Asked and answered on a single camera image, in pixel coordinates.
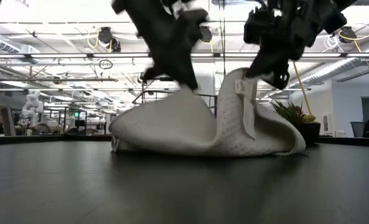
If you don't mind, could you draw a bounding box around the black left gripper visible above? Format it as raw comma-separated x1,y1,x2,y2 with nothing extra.
111,0,201,91

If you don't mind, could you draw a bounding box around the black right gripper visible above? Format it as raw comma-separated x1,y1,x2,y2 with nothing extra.
245,0,334,91

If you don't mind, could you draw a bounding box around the grey microfiber towel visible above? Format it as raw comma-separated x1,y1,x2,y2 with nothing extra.
108,67,306,157

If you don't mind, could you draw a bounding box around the white pillar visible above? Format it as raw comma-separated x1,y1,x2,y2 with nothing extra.
199,70,217,108

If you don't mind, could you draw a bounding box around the potted succulent plant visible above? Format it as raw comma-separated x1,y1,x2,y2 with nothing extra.
271,100,322,146

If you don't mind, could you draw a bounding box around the grey office chair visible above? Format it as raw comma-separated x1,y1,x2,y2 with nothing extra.
0,104,17,137

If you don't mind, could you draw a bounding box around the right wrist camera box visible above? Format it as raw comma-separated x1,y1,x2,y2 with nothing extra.
243,7,268,45

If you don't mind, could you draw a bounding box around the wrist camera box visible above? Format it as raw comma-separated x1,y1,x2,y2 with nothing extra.
243,7,268,45
177,8,209,43

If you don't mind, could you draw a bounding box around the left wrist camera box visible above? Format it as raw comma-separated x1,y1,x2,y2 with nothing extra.
177,8,209,43

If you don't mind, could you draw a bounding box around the hanging black ring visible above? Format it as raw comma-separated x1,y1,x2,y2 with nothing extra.
98,58,114,70

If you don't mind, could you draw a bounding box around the silver air duct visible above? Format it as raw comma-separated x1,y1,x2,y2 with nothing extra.
288,37,369,90
0,30,40,56

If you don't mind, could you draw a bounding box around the ceiling cable reel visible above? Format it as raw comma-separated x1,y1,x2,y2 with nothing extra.
339,26,357,44
96,26,122,53

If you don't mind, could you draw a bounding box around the white wall dispenser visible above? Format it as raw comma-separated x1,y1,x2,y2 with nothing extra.
322,113,333,134

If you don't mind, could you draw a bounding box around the black background shelf frame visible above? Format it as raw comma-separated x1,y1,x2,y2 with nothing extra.
43,106,88,135

